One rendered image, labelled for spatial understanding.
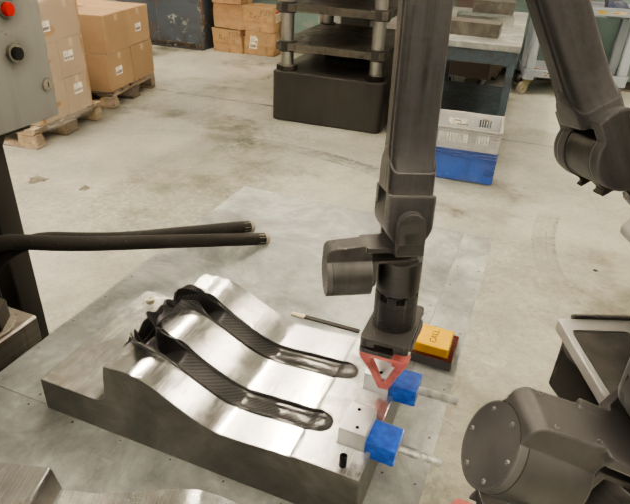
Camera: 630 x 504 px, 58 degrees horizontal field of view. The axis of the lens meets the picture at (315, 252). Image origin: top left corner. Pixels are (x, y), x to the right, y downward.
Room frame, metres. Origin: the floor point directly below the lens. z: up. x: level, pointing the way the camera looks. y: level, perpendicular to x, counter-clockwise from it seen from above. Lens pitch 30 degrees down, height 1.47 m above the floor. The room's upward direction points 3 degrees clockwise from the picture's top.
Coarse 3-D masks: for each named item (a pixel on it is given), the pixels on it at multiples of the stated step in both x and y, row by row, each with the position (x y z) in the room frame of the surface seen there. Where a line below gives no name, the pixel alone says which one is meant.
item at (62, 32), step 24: (48, 0) 4.09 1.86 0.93; (72, 0) 4.33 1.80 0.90; (48, 24) 4.05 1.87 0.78; (72, 24) 4.30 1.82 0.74; (48, 48) 4.00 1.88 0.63; (72, 48) 4.25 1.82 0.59; (72, 72) 4.21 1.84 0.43; (72, 96) 4.17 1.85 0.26; (48, 120) 3.88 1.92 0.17; (72, 120) 4.12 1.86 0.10; (96, 120) 4.41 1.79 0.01; (24, 144) 3.75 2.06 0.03
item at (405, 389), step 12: (384, 372) 0.61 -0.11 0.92; (408, 372) 0.63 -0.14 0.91; (372, 384) 0.61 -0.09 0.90; (396, 384) 0.60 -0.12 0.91; (408, 384) 0.60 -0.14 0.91; (420, 384) 0.62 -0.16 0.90; (396, 396) 0.60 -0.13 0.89; (408, 396) 0.59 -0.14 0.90; (432, 396) 0.60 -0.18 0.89; (444, 396) 0.59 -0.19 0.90
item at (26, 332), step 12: (12, 312) 0.88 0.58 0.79; (24, 312) 0.88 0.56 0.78; (24, 324) 0.85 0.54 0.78; (36, 324) 0.87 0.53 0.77; (12, 336) 0.82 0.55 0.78; (24, 336) 0.84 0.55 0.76; (36, 336) 0.87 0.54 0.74; (0, 348) 0.79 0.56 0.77; (12, 348) 0.81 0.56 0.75; (24, 348) 0.84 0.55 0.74; (0, 360) 0.79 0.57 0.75; (12, 360) 0.81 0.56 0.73
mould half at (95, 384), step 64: (128, 320) 0.78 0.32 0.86; (192, 320) 0.69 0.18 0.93; (256, 320) 0.74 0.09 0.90; (64, 384) 0.62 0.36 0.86; (128, 384) 0.57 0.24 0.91; (192, 384) 0.58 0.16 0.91; (256, 384) 0.61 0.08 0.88; (320, 384) 0.62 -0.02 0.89; (192, 448) 0.54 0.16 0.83; (256, 448) 0.50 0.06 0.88; (320, 448) 0.50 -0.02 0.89
